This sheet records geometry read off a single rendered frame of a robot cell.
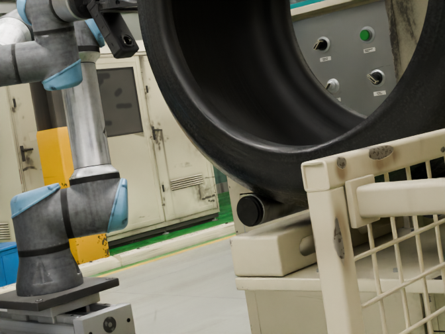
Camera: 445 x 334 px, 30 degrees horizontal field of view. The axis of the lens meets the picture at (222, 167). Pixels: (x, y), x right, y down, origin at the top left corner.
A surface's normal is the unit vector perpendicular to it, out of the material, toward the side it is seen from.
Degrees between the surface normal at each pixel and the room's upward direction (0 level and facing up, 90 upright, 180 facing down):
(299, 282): 90
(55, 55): 100
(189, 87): 59
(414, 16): 90
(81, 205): 70
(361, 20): 90
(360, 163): 90
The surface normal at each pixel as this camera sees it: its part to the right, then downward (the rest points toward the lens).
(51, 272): 0.30, -0.30
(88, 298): 0.72, -0.07
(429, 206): -0.64, 0.14
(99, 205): 0.08, -0.05
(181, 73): 0.63, -0.47
